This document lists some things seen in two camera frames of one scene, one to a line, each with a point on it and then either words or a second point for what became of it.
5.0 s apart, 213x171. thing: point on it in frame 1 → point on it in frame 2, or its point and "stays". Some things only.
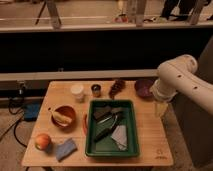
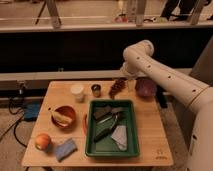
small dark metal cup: [96, 90] stays
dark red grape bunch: [116, 88] stays
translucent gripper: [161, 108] → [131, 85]
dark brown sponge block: [102, 112] stays
